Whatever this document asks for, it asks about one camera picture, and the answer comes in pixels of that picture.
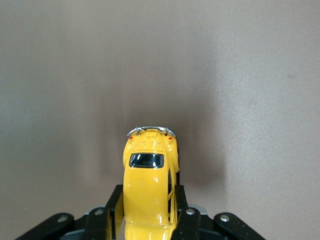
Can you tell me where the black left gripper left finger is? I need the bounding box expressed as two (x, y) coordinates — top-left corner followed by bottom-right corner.
(14, 183), (125, 240)

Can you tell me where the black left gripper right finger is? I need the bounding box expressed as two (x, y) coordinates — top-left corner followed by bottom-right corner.
(171, 184), (266, 240)

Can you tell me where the yellow beetle toy car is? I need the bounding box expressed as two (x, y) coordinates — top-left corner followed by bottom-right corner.
(122, 124), (181, 240)

